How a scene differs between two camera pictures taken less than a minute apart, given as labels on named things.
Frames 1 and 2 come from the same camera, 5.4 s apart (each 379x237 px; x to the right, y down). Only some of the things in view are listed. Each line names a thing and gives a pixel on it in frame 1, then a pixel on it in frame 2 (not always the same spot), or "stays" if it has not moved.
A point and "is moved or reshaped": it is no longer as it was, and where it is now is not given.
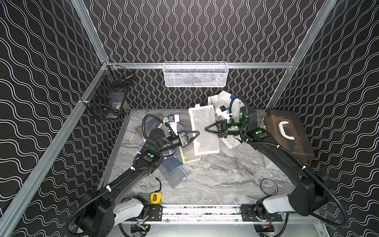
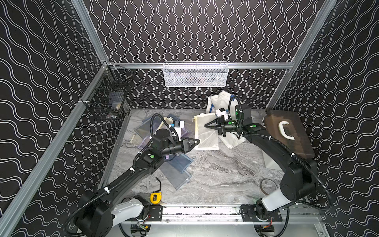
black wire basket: x=109 y=99 stays
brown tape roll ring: x=261 y=187 stays
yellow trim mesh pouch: x=201 y=117 is moved or reshaped
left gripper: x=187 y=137 -> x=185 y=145
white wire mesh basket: x=193 y=74 stays
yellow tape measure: x=155 y=197 stays
